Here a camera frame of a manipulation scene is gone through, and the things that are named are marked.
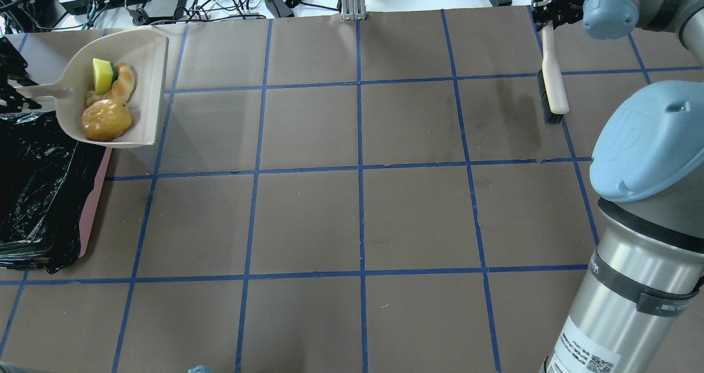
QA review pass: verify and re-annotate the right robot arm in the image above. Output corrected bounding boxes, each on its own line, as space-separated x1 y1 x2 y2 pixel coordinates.
531 0 703 372

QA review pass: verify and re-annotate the beige plastic dustpan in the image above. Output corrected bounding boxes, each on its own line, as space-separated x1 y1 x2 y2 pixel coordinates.
17 29 168 149

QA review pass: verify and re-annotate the toy croissant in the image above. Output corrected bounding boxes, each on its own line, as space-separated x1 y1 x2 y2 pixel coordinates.
85 62 135 107

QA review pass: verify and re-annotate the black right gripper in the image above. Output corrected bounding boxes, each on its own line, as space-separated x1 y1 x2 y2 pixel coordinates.
531 0 586 31

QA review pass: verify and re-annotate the brown toy potato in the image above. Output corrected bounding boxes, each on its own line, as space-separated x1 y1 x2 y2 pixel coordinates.
81 99 133 142

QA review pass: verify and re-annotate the yellow green sponge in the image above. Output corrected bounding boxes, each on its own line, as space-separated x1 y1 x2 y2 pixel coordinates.
92 58 117 95

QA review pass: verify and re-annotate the pink bin with black bag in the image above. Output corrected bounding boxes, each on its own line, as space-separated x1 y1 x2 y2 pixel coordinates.
1 112 106 275

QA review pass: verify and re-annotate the beige hand brush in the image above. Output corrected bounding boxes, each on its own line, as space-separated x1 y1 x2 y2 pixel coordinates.
538 21 570 124

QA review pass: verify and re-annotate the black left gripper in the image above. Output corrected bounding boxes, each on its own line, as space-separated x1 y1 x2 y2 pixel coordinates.
1 36 42 114

